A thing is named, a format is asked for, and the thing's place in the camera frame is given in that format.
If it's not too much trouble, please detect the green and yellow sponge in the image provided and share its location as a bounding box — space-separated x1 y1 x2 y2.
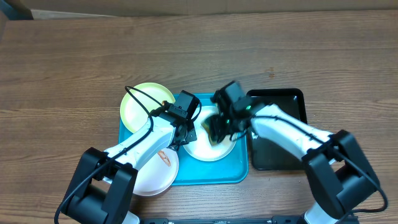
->
201 117 231 146

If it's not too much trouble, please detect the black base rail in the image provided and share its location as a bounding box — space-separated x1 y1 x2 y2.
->
140 215 307 224

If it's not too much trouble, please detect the black water tray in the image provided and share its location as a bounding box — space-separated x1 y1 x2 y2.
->
247 88 307 170

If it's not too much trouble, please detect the blue plastic tray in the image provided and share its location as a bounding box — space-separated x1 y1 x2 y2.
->
118 93 249 186

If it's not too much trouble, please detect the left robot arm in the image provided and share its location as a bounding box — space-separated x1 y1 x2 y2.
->
53 106 196 224

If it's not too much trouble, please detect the white plate with red stain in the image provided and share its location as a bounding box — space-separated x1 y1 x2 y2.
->
133 148 179 197

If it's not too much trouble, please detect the yellow-green plate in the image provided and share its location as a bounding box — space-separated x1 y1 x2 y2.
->
120 83 175 133

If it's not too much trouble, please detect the white plate with small stains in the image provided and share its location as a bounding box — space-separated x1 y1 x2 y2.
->
184 106 235 162

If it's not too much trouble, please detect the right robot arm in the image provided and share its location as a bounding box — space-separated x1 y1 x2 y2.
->
201 99 385 223

